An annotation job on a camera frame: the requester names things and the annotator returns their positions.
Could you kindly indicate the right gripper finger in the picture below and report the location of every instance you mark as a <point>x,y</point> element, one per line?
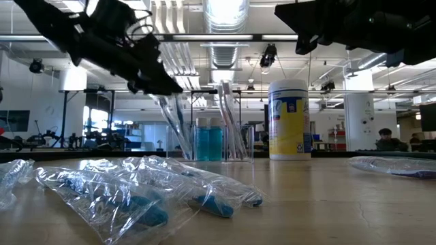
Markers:
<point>304,42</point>
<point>316,17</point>

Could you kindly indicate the orange white toothbrush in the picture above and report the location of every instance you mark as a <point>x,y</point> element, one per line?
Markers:
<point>225,112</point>

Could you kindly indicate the teal mouthwash bottle white cap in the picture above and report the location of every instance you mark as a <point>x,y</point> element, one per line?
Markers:
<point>202,143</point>
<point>216,143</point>

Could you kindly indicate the purple white toothbrush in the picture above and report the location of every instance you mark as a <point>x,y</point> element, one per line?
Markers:
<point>235,122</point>
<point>419,174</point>

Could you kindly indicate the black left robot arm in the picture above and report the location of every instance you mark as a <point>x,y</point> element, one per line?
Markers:
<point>44,24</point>

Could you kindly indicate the yellow white wipes canister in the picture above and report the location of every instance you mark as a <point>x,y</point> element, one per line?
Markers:
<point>289,129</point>

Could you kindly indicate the white round pillar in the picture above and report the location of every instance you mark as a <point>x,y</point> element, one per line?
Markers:
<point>359,112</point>

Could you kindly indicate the red shelf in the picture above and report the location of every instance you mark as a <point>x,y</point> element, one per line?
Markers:
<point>337,146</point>

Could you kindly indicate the clear acrylic organizer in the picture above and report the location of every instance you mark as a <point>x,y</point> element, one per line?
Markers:
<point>248,143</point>

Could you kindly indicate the person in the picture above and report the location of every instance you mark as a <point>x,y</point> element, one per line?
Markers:
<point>388,143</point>
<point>415,141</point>

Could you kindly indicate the silver round ventilation duct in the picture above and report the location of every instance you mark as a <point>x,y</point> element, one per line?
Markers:
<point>225,54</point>
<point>371,61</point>

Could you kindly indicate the white cylindrical duct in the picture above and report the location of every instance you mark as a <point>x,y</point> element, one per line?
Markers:
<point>72,80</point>

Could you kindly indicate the black table edge rail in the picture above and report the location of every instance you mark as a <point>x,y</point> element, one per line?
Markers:
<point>102,156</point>

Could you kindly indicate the dark wall panel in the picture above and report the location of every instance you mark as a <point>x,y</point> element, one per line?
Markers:
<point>20,120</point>

